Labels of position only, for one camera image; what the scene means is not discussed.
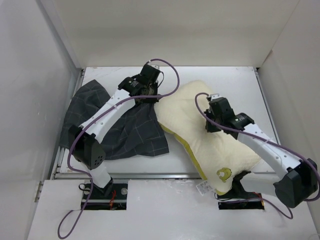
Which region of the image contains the aluminium front rail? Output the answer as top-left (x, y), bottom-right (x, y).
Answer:
top-left (51, 172), bottom-right (201, 180)

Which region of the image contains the cream yellow-edged pillow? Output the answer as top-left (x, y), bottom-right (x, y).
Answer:
top-left (154, 80), bottom-right (261, 195)

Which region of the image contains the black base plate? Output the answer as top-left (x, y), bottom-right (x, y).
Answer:
top-left (78, 182), bottom-right (128, 211)
top-left (214, 192), bottom-right (265, 210)

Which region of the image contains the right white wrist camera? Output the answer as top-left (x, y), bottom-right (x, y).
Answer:
top-left (206, 93), bottom-right (221, 102)

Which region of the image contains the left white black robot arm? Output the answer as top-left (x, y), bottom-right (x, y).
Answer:
top-left (68, 63), bottom-right (162, 199)

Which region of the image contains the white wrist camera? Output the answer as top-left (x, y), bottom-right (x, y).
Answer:
top-left (206, 93), bottom-right (221, 102)
top-left (149, 64), bottom-right (160, 70)

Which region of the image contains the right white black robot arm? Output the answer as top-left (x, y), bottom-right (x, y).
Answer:
top-left (204, 94), bottom-right (320, 208)

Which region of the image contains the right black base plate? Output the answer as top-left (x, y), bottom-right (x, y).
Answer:
top-left (214, 192), bottom-right (265, 210)

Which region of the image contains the white pillow care label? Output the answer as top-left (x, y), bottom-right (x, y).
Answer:
top-left (196, 180), bottom-right (213, 196)

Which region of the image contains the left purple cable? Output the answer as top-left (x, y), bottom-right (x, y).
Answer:
top-left (57, 57), bottom-right (181, 238)

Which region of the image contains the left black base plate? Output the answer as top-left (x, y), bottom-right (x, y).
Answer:
top-left (78, 182), bottom-right (128, 211)

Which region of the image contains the dark grey checked pillowcase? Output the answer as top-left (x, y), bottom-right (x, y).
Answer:
top-left (59, 79), bottom-right (169, 161)

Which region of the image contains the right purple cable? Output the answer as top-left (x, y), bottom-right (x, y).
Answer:
top-left (194, 92), bottom-right (320, 220)

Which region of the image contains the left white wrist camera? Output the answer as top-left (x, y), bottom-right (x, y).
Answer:
top-left (149, 64), bottom-right (160, 70)

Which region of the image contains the purple cable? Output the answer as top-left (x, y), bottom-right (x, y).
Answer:
top-left (194, 92), bottom-right (320, 220)
top-left (57, 57), bottom-right (181, 238)

